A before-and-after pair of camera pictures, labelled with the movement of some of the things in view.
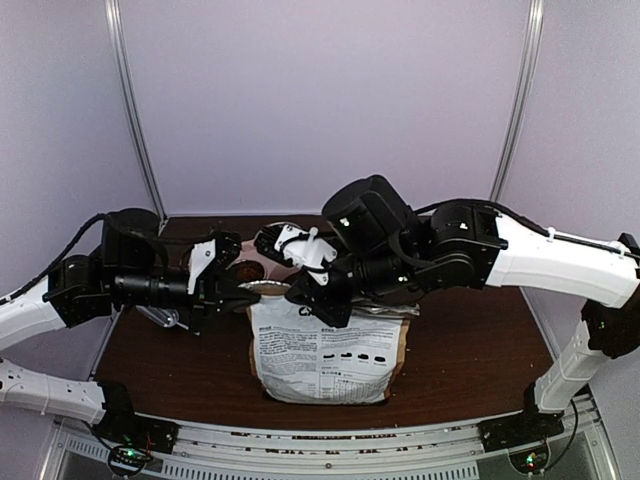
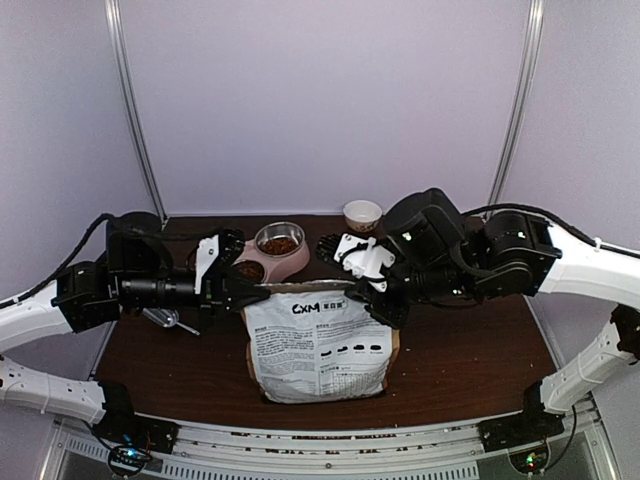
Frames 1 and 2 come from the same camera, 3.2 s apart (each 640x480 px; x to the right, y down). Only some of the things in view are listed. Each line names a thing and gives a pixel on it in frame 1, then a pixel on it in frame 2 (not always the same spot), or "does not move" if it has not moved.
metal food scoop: x=164 y=316 does not move
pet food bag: x=300 y=359 does not move
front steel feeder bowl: x=245 y=270 does not move
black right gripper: x=334 y=313 → x=393 y=315
